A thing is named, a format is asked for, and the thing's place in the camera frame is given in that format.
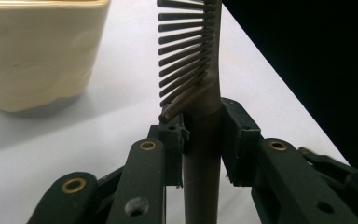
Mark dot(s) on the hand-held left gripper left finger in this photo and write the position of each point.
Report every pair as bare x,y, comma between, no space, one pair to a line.
171,149

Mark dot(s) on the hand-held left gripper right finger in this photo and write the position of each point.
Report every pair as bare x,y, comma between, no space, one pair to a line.
239,146

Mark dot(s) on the dark brown comb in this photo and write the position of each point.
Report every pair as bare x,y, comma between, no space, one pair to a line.
202,130

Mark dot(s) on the cream square cup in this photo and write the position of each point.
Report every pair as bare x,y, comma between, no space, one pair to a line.
37,53

